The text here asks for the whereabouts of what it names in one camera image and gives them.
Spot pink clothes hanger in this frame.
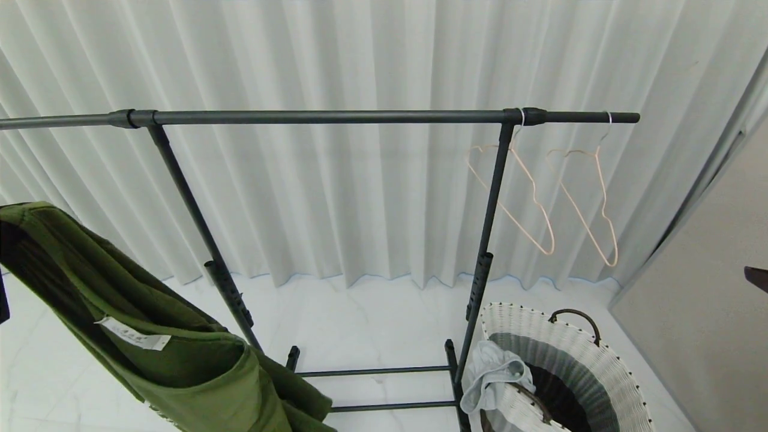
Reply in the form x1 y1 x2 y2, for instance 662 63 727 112
467 123 556 257
546 114 619 268

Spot pale grey shorts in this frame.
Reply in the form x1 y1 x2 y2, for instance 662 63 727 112
459 341 536 415

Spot green long-sleeved shirt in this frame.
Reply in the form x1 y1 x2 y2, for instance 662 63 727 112
0 201 337 432

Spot white laundry basket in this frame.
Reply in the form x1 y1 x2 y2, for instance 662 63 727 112
477 302 655 432

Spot black clothes rack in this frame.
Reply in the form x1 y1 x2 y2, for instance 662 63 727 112
0 107 640 432

